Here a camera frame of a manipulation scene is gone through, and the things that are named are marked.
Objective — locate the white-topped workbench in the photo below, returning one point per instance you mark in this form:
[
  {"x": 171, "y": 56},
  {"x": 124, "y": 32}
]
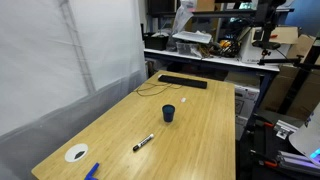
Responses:
[{"x": 226, "y": 62}]

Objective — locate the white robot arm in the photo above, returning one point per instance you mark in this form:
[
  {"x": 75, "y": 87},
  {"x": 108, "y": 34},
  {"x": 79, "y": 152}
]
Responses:
[{"x": 306, "y": 138}]

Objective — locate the black white dry-erase marker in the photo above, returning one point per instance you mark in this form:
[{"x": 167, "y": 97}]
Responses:
[{"x": 144, "y": 142}]

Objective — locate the blue plastic bracket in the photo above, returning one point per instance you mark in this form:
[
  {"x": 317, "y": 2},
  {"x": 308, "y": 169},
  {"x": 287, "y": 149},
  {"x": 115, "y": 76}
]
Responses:
[{"x": 92, "y": 172}]

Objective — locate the large brown cardboard box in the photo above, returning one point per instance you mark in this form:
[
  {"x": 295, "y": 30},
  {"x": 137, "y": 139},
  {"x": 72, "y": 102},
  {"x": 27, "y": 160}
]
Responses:
[{"x": 311, "y": 95}]

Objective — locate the white fabric curtain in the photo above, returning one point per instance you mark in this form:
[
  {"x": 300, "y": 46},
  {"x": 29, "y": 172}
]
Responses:
[{"x": 50, "y": 66}]

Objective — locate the white boxy machine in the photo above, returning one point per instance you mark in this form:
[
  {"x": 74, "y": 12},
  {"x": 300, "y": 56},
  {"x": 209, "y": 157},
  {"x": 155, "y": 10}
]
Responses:
[{"x": 248, "y": 50}]

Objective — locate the clear plastic container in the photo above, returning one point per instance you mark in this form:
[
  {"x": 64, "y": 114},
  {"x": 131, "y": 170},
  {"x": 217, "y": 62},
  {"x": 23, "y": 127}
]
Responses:
[{"x": 186, "y": 49}]

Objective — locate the clear plastic bag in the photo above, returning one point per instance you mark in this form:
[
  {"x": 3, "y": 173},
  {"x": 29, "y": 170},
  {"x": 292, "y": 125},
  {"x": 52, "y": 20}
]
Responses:
[{"x": 181, "y": 16}]

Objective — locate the silver aluminium extrusion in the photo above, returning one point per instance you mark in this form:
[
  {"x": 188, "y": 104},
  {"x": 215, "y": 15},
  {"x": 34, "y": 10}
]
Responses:
[
  {"x": 286, "y": 128},
  {"x": 298, "y": 161}
]

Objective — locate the white flat keyboard tray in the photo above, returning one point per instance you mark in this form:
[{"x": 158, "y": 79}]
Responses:
[{"x": 192, "y": 36}]

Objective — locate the dark blue plastic cup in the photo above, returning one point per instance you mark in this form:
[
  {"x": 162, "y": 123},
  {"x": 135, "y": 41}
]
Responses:
[{"x": 168, "y": 114}]

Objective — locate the white cabinet with red label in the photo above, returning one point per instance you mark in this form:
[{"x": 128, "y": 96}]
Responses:
[{"x": 246, "y": 100}]

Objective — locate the dark overhead shelf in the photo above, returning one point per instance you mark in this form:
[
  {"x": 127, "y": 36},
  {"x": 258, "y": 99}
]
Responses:
[{"x": 220, "y": 13}]

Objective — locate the black camera stand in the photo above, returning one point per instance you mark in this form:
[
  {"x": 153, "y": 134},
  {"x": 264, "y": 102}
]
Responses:
[{"x": 266, "y": 20}]

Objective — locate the black slanted pole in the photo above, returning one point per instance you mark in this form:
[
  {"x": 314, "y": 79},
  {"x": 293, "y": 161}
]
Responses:
[{"x": 298, "y": 83}]

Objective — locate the long black power strip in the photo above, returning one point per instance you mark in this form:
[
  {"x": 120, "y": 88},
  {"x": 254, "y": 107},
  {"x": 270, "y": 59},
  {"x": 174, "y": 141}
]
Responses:
[{"x": 182, "y": 81}]

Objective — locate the small cardboard box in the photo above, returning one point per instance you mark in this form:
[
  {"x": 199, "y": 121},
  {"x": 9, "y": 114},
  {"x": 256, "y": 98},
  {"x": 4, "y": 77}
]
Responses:
[{"x": 287, "y": 34}]

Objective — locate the red white sweetener packet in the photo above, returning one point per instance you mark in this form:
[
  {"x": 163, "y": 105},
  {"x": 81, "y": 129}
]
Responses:
[{"x": 183, "y": 99}]

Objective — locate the black storage bin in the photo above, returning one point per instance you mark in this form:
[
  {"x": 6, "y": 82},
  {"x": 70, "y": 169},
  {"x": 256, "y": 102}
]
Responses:
[{"x": 156, "y": 42}]

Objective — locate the white round disc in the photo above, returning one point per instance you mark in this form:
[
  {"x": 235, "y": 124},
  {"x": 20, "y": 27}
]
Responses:
[{"x": 71, "y": 155}]

